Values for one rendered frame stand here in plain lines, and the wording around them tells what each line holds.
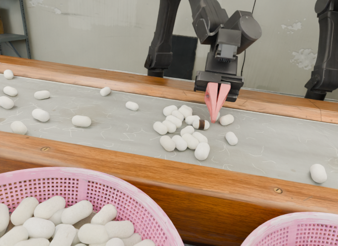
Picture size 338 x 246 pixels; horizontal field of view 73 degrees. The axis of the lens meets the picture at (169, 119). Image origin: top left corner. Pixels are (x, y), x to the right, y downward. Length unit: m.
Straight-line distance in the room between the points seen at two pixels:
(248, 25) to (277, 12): 2.04
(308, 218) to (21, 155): 0.34
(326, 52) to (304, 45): 1.71
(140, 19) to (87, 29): 0.57
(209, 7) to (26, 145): 0.48
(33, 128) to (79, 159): 0.16
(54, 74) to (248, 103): 0.53
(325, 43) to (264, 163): 0.65
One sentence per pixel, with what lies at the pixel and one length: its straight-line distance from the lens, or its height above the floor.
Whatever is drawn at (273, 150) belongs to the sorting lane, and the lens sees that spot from 0.46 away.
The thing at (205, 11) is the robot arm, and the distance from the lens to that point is 0.60.
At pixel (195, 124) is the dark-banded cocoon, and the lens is 0.46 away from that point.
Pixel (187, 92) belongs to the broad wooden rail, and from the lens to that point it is 0.61.
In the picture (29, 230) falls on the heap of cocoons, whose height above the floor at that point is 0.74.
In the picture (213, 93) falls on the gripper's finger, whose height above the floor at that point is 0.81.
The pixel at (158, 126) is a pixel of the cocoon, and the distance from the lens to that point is 0.42.
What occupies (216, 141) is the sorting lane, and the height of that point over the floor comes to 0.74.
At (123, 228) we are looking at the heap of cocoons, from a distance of 0.26.
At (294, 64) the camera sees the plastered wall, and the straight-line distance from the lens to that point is 2.68.
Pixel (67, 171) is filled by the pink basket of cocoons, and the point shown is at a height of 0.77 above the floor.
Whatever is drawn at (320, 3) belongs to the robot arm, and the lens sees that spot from 1.04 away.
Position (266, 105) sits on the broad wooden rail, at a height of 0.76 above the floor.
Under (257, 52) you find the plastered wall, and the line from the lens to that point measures 2.55.
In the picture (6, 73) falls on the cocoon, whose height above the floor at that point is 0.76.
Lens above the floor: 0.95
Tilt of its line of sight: 25 degrees down
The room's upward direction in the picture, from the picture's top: 7 degrees clockwise
